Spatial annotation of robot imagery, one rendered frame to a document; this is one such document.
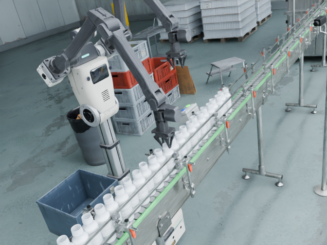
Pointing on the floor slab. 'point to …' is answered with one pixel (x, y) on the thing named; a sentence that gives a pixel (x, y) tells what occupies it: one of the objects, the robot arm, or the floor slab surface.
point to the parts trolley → (154, 39)
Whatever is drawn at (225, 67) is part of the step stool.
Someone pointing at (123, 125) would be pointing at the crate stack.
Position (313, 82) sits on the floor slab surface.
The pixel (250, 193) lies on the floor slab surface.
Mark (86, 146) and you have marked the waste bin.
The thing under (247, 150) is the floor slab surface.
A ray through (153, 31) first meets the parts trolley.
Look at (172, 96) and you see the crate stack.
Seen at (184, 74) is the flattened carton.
